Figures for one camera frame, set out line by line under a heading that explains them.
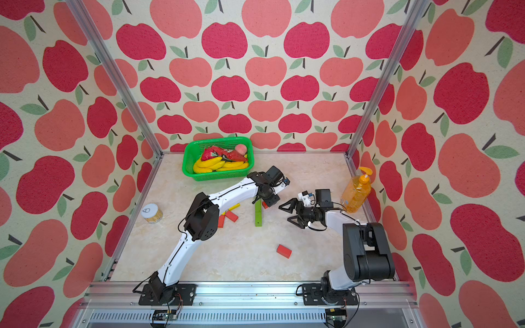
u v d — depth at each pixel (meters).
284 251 0.84
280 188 0.90
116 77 0.88
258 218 0.93
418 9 0.69
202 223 0.59
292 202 0.81
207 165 1.06
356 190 0.84
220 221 0.62
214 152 1.08
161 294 0.64
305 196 0.87
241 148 1.15
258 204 0.98
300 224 0.84
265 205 0.89
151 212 0.91
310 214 0.79
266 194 0.83
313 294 0.73
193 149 1.14
